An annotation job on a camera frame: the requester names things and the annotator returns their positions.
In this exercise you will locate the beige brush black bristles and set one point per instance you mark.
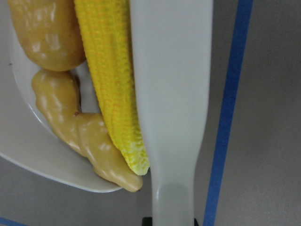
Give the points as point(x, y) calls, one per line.
point(172, 42)

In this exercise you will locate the tan toy ginger root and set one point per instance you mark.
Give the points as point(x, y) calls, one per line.
point(58, 99)

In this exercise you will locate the yellow toy corn cob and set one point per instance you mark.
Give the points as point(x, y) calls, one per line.
point(106, 34)

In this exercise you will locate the beige plastic dustpan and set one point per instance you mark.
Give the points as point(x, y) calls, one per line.
point(25, 137)

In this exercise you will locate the brown toy potato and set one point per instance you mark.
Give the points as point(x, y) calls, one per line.
point(48, 32)

